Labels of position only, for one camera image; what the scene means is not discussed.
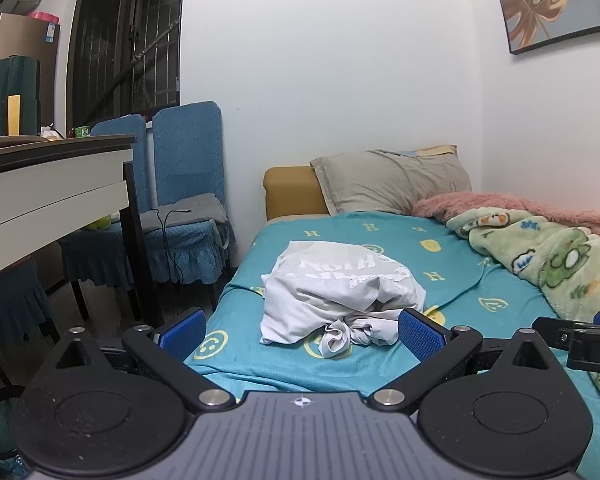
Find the tan pillow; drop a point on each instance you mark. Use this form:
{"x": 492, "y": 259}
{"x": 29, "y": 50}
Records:
{"x": 440, "y": 150}

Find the white desk with black legs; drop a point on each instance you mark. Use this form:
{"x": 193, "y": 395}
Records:
{"x": 40, "y": 185}

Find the white shirt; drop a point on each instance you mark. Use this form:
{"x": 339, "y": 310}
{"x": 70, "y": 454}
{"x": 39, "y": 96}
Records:
{"x": 330, "y": 280}

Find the silver fridge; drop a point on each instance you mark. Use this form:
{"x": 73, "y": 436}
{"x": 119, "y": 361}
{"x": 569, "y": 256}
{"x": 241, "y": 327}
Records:
{"x": 30, "y": 40}

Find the grey pillow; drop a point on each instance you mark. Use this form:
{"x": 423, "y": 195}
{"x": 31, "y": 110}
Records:
{"x": 380, "y": 180}

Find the pink item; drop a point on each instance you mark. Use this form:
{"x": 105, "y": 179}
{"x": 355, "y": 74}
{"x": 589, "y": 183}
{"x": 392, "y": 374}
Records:
{"x": 45, "y": 16}

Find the pink fluffy blanket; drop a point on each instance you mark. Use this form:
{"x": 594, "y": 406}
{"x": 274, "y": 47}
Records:
{"x": 480, "y": 202}

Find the blue covered chair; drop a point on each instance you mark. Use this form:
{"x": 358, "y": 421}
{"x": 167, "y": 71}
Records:
{"x": 117, "y": 127}
{"x": 10, "y": 300}
{"x": 185, "y": 150}

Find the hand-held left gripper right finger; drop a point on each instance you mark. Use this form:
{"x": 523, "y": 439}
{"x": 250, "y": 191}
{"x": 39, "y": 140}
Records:
{"x": 422, "y": 335}

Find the dark window with grille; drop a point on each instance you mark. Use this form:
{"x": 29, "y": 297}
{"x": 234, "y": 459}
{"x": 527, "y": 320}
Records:
{"x": 105, "y": 35}

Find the green cup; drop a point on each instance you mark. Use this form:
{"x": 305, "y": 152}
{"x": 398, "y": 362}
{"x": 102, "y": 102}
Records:
{"x": 82, "y": 132}

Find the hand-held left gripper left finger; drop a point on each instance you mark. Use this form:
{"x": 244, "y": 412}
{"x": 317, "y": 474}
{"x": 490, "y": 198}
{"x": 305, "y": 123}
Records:
{"x": 182, "y": 334}

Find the green printed blanket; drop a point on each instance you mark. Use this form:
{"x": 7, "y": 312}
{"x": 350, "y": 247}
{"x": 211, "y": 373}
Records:
{"x": 555, "y": 260}

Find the yellow-green toy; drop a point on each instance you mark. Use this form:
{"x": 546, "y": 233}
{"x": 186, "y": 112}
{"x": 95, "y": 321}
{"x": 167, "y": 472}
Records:
{"x": 97, "y": 223}

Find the dark green suitcase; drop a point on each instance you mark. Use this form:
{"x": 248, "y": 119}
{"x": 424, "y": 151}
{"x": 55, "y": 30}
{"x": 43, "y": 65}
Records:
{"x": 5, "y": 85}

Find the yellow box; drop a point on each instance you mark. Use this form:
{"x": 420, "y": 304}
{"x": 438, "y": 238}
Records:
{"x": 14, "y": 115}

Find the yellow headboard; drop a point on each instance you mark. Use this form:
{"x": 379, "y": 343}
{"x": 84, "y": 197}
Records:
{"x": 292, "y": 190}

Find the grey cloth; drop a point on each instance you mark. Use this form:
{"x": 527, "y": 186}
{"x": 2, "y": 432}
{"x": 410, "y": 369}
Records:
{"x": 195, "y": 210}

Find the trash bin with bag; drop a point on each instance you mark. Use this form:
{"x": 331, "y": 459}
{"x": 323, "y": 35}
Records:
{"x": 0, "y": 425}

